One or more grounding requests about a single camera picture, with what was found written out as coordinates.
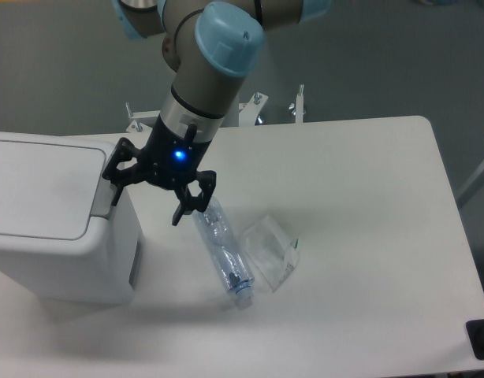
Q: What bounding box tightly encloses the crushed clear plastic bottle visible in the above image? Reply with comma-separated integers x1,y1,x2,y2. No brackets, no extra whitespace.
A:
193,197,255,309

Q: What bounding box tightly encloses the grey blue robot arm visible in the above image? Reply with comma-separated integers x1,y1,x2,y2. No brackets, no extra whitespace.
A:
102,1,331,222

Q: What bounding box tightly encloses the white pedestal base frame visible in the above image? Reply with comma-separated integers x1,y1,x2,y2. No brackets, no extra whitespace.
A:
125,83,307,133

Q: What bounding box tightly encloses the clear plastic wrapper bag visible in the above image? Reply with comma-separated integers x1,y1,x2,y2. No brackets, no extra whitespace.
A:
240,216,300,292

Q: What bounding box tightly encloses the black clamp at table edge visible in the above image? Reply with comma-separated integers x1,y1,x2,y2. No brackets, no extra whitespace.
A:
466,319,484,361

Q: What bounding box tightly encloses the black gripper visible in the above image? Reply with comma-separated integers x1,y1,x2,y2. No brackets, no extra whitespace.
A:
102,117,217,226

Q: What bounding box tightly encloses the white push-button trash can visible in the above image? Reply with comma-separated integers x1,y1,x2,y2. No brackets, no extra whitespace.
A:
0,132,142,304

